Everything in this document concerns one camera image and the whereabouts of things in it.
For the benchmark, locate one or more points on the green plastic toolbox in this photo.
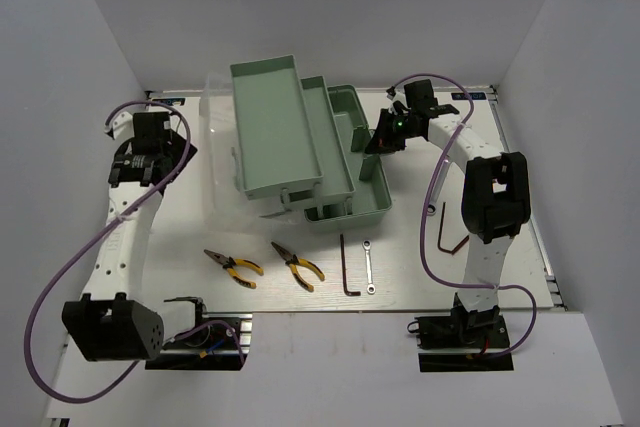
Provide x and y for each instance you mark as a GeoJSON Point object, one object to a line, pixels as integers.
{"type": "Point", "coordinates": [282, 152]}

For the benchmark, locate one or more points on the blue label sticker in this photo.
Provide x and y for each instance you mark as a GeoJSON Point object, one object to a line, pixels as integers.
{"type": "Point", "coordinates": [172, 101]}
{"type": "Point", "coordinates": [475, 96]}

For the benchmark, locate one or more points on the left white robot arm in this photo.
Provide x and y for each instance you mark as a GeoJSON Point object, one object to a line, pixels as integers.
{"type": "Point", "coordinates": [110, 321]}

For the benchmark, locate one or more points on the large silver ratchet wrench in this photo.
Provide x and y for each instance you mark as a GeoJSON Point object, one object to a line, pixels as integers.
{"type": "Point", "coordinates": [437, 181]}

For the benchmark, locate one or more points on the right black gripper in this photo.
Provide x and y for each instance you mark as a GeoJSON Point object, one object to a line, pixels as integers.
{"type": "Point", "coordinates": [383, 141]}

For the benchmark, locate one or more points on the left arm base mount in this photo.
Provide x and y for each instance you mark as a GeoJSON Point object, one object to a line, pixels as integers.
{"type": "Point", "coordinates": [215, 348]}

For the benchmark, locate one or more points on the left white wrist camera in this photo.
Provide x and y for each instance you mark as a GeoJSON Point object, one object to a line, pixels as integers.
{"type": "Point", "coordinates": [120, 127]}

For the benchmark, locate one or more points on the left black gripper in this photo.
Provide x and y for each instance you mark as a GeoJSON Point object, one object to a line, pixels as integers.
{"type": "Point", "coordinates": [177, 147]}

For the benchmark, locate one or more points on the blue label sticker left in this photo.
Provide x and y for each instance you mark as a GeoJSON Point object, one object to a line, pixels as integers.
{"type": "Point", "coordinates": [172, 101]}

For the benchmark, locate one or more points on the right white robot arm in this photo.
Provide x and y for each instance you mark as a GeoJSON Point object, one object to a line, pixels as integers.
{"type": "Point", "coordinates": [495, 198]}

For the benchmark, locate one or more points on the blue label sticker right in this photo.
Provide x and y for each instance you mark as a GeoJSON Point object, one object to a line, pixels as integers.
{"type": "Point", "coordinates": [475, 96]}

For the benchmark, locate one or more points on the small brown hex key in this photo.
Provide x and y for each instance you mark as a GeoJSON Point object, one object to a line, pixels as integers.
{"type": "Point", "coordinates": [347, 291]}

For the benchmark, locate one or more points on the small silver ratchet wrench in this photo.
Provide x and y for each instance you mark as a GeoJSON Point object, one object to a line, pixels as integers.
{"type": "Point", "coordinates": [371, 289]}

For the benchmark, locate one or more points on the large brown hex key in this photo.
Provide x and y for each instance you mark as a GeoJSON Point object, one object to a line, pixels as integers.
{"type": "Point", "coordinates": [447, 242]}

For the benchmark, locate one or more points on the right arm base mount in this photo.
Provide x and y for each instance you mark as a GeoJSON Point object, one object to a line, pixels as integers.
{"type": "Point", "coordinates": [441, 349]}

